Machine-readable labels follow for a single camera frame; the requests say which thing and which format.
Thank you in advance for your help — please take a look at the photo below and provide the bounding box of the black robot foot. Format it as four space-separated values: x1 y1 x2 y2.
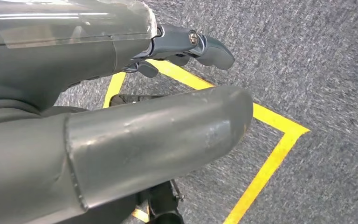
109 93 186 224

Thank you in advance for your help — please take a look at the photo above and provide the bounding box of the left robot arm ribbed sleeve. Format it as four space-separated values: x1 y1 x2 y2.
0 99 71 127

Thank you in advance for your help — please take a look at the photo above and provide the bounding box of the yellow floor tape square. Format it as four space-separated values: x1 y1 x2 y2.
103 58 311 224

